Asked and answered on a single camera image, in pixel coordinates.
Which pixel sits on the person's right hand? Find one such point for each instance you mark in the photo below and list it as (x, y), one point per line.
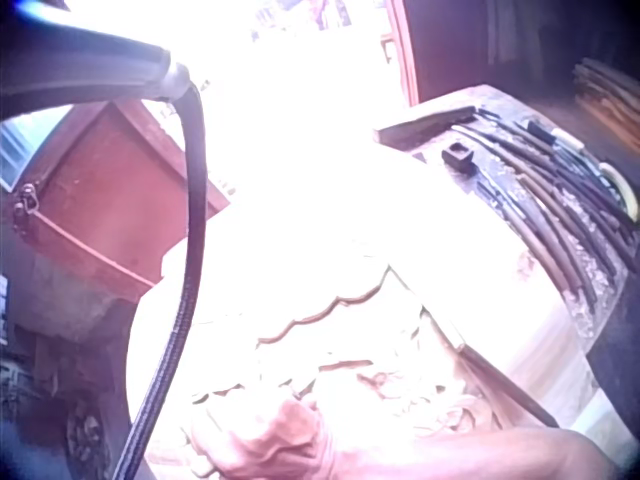
(270, 440)

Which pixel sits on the person's right fingers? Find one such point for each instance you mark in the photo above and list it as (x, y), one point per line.
(202, 450)

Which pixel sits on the carved wooden panel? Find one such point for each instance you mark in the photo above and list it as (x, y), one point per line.
(350, 325)

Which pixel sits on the long dark carving chisel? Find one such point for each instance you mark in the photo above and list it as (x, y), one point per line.
(505, 385)

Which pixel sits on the small black square block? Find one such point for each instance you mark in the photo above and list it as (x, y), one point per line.
(457, 157)

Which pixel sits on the dark wooden plank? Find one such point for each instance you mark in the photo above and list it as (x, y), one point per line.
(425, 125)

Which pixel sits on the row of carving chisels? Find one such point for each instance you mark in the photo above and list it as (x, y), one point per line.
(555, 200)

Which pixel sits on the red door frame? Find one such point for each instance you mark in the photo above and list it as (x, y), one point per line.
(406, 55)

